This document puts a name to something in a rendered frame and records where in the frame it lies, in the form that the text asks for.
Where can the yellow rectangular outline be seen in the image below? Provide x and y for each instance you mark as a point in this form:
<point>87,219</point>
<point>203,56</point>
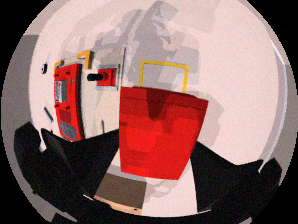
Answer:
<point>164,63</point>

